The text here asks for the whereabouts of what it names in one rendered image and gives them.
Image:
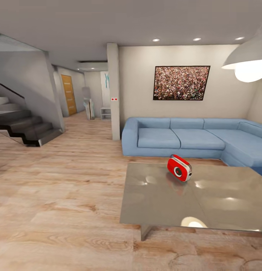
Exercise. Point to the room light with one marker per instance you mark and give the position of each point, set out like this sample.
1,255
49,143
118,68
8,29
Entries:
251,50

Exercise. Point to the sofa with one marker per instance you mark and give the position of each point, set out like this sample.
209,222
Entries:
236,142

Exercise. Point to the coffee table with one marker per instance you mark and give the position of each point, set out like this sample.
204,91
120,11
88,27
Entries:
215,197

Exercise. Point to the stairs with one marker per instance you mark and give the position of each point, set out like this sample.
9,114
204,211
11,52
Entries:
16,121

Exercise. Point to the radio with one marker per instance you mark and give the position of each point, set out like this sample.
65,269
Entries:
179,168

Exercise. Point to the door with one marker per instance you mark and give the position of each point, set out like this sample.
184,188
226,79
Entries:
67,83

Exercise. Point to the picture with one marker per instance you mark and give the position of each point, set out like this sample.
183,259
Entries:
180,82

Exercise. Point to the standing mirror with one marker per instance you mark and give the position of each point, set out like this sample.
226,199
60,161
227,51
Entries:
88,103

